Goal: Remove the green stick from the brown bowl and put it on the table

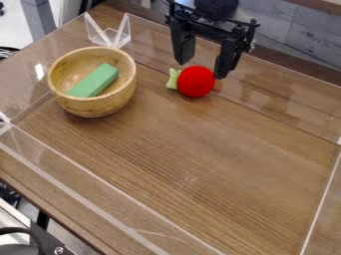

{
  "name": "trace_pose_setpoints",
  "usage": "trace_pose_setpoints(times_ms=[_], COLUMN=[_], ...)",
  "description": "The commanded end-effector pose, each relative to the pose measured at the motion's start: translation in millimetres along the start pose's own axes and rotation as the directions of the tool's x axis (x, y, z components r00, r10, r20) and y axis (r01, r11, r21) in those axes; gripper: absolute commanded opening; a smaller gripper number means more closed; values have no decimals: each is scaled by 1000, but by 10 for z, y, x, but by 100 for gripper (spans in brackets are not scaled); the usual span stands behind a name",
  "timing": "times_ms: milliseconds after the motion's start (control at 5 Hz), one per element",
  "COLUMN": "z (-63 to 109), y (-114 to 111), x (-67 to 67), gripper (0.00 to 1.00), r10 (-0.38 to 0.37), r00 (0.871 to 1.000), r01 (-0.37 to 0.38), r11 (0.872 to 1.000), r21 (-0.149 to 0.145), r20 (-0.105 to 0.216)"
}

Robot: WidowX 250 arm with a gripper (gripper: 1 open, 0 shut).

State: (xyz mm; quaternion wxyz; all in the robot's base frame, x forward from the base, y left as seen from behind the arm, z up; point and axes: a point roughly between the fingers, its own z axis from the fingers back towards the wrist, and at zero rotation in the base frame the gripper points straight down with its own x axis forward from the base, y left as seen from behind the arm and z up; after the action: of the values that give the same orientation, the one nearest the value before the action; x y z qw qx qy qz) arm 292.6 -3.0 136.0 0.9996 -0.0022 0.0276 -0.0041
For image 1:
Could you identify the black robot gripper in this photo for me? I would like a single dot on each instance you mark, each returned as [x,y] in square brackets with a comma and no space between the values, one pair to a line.
[215,19]

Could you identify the green rectangular block stick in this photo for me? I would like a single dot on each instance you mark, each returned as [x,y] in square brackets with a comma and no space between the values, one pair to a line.
[96,82]

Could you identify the light wooden bowl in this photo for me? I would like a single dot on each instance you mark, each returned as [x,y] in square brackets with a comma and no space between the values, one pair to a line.
[70,70]

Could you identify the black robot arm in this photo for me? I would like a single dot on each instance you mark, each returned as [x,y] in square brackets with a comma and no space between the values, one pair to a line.
[219,21]

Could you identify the red felt tomato toy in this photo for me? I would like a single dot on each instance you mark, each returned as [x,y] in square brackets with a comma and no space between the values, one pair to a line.
[193,81]

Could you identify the black table leg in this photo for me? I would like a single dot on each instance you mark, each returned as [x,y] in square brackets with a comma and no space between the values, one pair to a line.
[44,220]

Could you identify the clear acrylic tray enclosure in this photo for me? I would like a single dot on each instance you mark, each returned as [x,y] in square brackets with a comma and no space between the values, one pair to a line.
[229,175]

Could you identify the grey post at back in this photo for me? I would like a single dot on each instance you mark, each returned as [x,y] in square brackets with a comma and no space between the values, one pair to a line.
[39,17]

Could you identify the black bracket with bolt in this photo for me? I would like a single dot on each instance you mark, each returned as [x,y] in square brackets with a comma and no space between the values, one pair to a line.
[52,244]

